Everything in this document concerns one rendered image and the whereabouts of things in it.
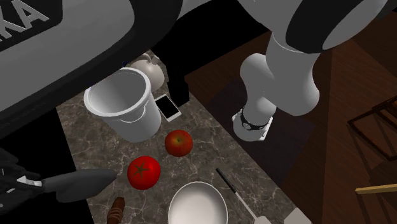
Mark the white bowl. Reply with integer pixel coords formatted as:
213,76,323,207
167,181,229,224

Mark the white round jug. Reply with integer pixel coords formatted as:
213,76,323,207
130,52,165,92

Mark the red tomato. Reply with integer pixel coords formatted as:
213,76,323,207
127,155,162,191

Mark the dark wooden chair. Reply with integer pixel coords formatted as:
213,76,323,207
346,94,397,163

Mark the brown ribbed bottle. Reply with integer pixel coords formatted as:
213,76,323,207
106,196,126,224

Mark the black-handled white spatula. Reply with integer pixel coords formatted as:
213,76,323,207
215,167,272,224

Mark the red apple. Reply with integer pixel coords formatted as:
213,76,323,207
164,129,193,158

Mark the white bucket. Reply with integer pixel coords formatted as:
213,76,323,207
83,67,162,143

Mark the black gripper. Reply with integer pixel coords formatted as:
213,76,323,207
0,146,118,216

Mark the light wooden bar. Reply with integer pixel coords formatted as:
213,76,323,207
354,183,397,195

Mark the white flat block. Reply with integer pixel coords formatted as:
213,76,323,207
283,207,313,224

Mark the white smartphone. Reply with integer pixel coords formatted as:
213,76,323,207
154,94,183,123

